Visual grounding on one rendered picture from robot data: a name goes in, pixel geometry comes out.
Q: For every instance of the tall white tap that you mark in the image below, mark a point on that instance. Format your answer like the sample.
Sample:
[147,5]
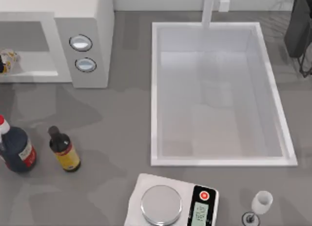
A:
[208,9]

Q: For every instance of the white sink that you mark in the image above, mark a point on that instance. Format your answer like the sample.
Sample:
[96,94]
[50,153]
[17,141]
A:
[214,94]

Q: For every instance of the yellow and white packet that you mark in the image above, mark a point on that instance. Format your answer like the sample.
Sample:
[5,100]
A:
[7,60]

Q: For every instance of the white wall socket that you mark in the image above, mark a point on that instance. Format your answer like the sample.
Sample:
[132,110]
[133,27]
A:
[223,5]

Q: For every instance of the large dark red-capped bottle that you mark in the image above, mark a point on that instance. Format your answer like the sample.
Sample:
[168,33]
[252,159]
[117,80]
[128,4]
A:
[18,150]

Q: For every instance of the clear wine glass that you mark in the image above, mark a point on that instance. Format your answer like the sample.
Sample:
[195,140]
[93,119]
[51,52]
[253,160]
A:
[259,204]

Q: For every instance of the white kitchen scale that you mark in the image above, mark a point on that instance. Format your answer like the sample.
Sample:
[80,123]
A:
[170,201]

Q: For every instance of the pale microwave oven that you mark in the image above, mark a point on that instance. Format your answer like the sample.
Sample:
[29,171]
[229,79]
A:
[83,24]

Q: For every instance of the black chair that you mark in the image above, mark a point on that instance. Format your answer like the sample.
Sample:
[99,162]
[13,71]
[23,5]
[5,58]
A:
[300,28]

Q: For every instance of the microwave knob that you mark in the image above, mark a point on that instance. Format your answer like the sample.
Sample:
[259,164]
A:
[85,64]
[80,43]

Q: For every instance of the dark bottle with yellow label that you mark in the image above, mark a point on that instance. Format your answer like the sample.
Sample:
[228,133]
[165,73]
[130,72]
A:
[65,151]

